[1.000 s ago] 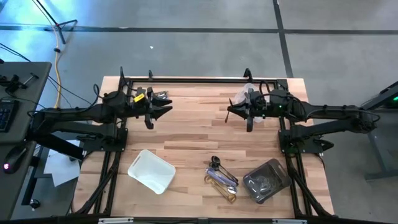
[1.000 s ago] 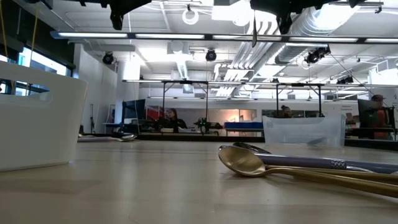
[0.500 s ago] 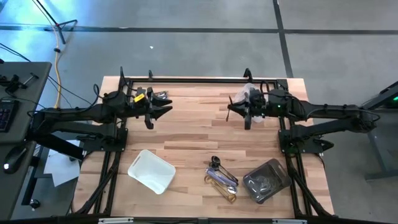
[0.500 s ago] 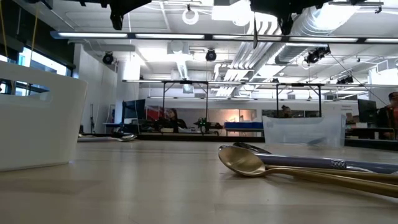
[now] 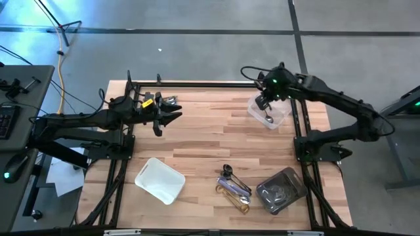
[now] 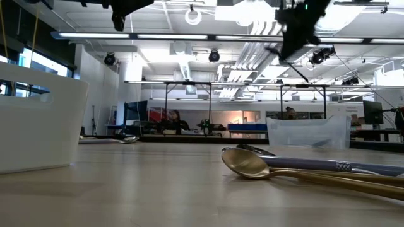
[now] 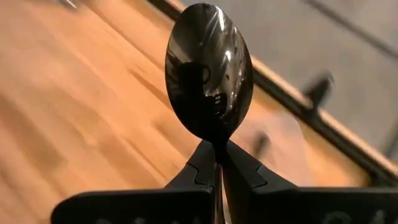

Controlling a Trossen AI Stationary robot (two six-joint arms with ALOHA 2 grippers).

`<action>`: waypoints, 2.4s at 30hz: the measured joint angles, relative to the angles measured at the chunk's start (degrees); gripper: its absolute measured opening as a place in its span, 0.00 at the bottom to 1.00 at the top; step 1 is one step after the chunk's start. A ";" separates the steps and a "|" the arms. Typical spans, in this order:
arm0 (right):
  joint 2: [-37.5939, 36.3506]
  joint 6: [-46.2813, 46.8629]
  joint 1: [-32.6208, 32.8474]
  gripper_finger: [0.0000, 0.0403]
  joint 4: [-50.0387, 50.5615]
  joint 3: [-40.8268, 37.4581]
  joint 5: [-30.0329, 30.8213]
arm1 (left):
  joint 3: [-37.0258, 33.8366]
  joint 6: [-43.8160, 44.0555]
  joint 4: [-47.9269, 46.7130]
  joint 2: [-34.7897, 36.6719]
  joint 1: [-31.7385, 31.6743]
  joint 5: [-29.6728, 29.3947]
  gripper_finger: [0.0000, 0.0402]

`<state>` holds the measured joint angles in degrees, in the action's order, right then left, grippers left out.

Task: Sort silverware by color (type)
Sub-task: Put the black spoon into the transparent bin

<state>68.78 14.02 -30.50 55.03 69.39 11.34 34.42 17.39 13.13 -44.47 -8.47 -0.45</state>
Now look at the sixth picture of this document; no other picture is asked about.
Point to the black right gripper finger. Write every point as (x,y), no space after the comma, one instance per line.
(285,48)
(292,48)

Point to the gold metal spoon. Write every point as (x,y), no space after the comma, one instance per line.
(246,164)
(85,137)
(363,178)

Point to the window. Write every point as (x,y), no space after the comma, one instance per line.
(41,63)

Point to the long ceiling light strip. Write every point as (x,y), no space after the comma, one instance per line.
(94,35)

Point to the black ceiling spotlight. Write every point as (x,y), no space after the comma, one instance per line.
(109,59)
(350,81)
(322,56)
(214,56)

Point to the blue storage crate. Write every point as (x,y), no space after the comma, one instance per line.
(247,127)

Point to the black metal table frame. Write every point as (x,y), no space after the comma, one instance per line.
(202,139)

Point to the black monitor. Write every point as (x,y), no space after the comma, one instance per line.
(373,112)
(135,110)

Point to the background robot with green light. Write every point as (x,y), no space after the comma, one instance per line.
(206,124)

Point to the black workcell frame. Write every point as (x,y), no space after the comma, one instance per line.
(303,85)
(187,83)

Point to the white ceiling ducts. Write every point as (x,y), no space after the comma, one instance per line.
(252,56)

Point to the person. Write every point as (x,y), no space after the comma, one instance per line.
(176,121)
(290,113)

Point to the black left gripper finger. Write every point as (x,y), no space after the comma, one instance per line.
(134,2)
(134,9)

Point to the white plastic bin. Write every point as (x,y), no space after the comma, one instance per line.
(41,126)

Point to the clear plastic bin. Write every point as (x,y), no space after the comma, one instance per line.
(309,134)

